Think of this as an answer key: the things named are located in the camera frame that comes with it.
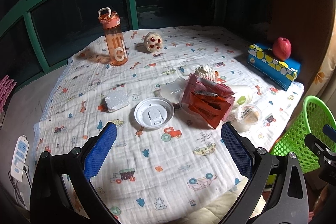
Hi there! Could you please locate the white foam block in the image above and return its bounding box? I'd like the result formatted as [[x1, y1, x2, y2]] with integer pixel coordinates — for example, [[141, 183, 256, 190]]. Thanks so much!
[[105, 90, 130, 113]]

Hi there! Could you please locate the pink snack wrapper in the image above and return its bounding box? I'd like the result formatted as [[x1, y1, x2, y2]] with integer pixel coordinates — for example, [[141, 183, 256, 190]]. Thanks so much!
[[181, 74, 235, 107]]

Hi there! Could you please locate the white round plastic lid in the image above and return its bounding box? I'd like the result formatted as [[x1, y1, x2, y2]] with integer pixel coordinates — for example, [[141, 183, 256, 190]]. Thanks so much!
[[134, 97, 175, 130]]

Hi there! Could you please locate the white paper ball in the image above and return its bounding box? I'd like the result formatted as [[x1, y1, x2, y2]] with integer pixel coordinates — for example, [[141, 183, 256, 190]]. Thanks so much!
[[194, 64, 219, 82]]

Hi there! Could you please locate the clear rectangular plastic tray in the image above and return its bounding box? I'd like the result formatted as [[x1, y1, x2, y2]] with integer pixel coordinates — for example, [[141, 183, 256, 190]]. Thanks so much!
[[160, 77, 187, 100]]

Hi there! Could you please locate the orange snack wrapper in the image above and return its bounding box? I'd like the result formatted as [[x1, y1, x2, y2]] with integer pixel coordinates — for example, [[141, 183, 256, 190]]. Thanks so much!
[[188, 93, 235, 129]]

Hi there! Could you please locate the white paper cup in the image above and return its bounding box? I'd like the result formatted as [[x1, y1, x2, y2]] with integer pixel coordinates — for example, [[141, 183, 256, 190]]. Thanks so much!
[[229, 85, 254, 109]]

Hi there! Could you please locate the green plastic mesh basket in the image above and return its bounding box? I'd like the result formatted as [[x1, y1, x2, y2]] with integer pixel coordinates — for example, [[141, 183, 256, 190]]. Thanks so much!
[[270, 96, 335, 173]]

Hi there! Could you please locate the beige floral curtain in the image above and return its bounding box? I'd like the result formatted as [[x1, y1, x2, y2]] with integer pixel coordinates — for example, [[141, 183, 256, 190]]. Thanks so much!
[[304, 0, 336, 109]]

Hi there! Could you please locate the white power strip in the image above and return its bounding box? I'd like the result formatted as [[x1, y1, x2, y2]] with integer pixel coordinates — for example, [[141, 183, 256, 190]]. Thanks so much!
[[10, 135, 29, 182]]

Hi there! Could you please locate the red apple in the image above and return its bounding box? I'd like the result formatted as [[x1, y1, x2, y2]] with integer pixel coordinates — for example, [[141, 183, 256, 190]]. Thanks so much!
[[272, 37, 291, 61]]

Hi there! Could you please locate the white printed blanket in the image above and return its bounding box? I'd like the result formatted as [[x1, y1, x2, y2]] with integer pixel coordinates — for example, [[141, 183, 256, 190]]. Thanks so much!
[[31, 26, 304, 223]]

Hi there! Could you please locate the blue spotted tissue box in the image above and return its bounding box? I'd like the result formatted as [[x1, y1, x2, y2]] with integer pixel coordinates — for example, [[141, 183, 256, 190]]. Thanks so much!
[[247, 44, 301, 90]]

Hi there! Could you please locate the orange water bottle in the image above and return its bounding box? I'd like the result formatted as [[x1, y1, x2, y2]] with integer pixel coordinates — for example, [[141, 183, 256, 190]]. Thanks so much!
[[98, 7, 128, 66]]

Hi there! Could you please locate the pink plastic rack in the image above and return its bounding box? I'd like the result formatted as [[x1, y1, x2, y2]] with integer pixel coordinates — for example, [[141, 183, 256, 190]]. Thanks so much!
[[0, 75, 17, 113]]

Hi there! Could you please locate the cream toy with red spots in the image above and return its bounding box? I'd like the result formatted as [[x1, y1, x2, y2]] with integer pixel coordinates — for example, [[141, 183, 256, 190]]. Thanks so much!
[[144, 32, 163, 53]]

